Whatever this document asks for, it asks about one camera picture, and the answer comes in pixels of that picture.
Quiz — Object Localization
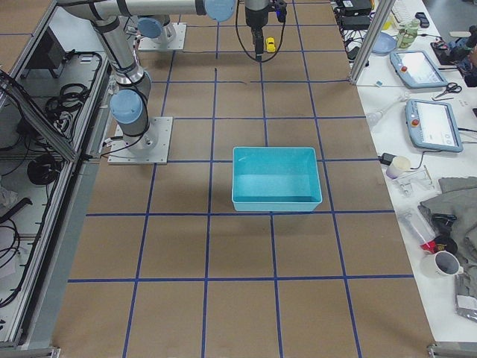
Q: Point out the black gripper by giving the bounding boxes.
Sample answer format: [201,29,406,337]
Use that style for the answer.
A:
[244,0,286,61]

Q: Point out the lower teach pendant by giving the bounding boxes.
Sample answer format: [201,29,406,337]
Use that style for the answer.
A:
[405,99,464,153]

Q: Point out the green tape rolls jar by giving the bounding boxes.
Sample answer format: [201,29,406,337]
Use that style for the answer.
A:
[397,19,420,49]

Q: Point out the grey cloth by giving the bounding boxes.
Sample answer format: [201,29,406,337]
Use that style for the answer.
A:
[418,177,476,263]

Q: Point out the yellow beetle toy car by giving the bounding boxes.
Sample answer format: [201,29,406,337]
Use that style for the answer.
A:
[265,37,277,54]

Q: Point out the teal plastic bin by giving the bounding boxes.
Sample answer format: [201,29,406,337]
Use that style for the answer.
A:
[232,147,323,212]

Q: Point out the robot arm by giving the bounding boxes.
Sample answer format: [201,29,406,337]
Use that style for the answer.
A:
[137,1,287,63]
[58,1,236,152]

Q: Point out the blue plate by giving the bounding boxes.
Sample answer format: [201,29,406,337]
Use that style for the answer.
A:
[372,32,397,56]

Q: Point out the black scissors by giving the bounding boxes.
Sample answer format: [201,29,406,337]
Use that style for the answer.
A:
[432,82,462,101]

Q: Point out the white mug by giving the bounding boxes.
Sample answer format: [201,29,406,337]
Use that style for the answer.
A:
[420,251,464,278]

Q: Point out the aluminium frame post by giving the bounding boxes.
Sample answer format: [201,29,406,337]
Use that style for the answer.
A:
[349,0,395,85]

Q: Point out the upper teach pendant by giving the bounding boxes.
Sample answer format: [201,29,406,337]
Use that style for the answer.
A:
[389,51,448,89]

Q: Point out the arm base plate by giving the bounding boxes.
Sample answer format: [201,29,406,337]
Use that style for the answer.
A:
[138,18,187,52]
[107,116,173,165]

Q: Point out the teach pendant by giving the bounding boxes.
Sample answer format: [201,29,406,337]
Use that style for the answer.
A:
[389,51,448,89]
[405,99,464,153]

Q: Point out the paper cup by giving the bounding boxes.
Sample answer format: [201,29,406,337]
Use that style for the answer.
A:
[385,156,411,179]

